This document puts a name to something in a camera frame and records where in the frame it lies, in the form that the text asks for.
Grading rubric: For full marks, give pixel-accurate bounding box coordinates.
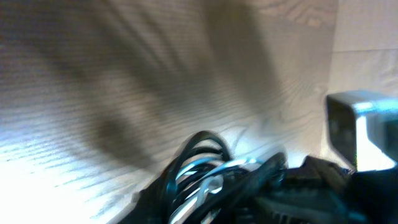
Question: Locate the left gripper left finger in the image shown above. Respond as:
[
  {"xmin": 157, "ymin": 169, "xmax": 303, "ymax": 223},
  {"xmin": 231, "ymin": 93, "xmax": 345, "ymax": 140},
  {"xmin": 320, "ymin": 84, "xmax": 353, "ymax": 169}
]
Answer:
[{"xmin": 116, "ymin": 175, "xmax": 177, "ymax": 224}]

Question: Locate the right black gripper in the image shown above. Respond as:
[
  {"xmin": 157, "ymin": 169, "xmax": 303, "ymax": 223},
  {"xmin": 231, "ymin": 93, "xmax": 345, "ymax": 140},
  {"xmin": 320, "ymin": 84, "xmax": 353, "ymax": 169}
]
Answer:
[{"xmin": 236, "ymin": 156, "xmax": 397, "ymax": 224}]

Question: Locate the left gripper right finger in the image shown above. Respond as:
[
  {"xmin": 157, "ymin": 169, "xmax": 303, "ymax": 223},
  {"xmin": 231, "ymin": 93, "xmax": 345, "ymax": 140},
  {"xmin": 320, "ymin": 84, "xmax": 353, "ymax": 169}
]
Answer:
[{"xmin": 186, "ymin": 152, "xmax": 287, "ymax": 224}]

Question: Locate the black USB cable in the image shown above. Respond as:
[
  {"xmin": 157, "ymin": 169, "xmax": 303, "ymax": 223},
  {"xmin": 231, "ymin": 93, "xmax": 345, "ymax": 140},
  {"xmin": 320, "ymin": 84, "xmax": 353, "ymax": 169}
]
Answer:
[{"xmin": 161, "ymin": 130, "xmax": 265, "ymax": 224}]

